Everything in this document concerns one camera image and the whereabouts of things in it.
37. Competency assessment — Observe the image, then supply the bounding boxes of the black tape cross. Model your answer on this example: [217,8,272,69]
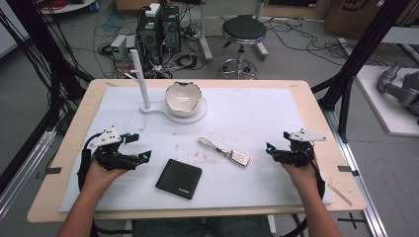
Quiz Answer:
[337,211,367,230]

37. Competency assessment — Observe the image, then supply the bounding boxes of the white box on computer tower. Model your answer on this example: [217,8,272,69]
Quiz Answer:
[144,3,162,18]

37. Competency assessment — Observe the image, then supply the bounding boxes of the white floor platform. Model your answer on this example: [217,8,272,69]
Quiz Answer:
[355,64,419,137]

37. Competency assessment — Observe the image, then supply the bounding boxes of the person's left hand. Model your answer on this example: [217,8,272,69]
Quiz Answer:
[83,158,133,196]

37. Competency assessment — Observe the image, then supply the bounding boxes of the brown cardboard box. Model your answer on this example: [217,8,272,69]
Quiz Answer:
[324,0,419,41]

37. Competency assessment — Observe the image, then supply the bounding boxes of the tangle of floor cables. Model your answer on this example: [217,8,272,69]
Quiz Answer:
[93,11,206,80]

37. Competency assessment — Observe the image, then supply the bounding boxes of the white foam mat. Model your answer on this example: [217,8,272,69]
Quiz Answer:
[58,86,333,213]

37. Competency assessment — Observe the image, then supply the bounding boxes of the black metal frame post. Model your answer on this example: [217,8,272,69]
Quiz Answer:
[310,0,407,143]

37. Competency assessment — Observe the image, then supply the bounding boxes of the black frame with hanging cables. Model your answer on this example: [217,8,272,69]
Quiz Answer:
[0,0,94,196]

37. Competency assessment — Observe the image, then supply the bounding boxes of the white desk leg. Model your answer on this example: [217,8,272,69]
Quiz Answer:
[254,0,270,61]
[197,0,214,62]

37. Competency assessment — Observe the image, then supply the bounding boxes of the black tape strip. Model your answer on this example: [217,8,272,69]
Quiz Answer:
[337,165,361,178]
[35,167,63,181]

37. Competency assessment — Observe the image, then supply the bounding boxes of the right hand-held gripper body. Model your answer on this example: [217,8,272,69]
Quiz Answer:
[273,127,327,168]

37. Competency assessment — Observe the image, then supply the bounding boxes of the person's jeans legs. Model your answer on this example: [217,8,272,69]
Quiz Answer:
[131,215,274,237]

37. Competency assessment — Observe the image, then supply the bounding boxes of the white bowl with metallic rim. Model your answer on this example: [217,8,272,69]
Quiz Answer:
[164,81,203,118]

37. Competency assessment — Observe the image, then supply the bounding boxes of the white round table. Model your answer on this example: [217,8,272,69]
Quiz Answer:
[39,0,97,16]

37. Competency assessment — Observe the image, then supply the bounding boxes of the black computer tower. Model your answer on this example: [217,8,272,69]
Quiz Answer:
[161,5,182,54]
[135,13,163,66]

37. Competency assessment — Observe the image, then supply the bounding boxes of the black leather wallet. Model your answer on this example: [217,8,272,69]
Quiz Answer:
[155,158,204,200]

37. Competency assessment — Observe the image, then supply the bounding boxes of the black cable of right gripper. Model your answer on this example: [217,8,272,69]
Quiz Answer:
[307,152,326,199]

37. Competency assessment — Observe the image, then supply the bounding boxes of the silver car key with strap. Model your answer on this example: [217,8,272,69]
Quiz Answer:
[198,136,251,168]

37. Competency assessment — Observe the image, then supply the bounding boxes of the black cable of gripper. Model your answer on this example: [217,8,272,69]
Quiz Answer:
[307,152,326,199]
[77,132,102,193]

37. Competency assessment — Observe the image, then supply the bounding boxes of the aluminium rail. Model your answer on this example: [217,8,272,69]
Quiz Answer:
[323,108,388,237]
[0,129,57,220]

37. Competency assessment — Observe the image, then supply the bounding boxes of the white branch stand with base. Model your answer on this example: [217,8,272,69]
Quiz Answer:
[124,48,209,125]

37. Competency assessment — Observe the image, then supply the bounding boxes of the thin wooden stick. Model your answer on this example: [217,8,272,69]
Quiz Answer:
[327,183,354,207]

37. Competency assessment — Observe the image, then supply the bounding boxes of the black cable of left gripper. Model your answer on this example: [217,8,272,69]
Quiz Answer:
[77,132,102,193]

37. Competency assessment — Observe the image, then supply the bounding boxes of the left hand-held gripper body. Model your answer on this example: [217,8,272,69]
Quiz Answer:
[88,126,139,172]

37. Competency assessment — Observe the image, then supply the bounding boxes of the person's right hand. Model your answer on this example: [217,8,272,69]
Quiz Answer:
[281,155,323,199]

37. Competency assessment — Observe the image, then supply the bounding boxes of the black round stool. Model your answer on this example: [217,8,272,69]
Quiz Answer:
[218,14,270,80]

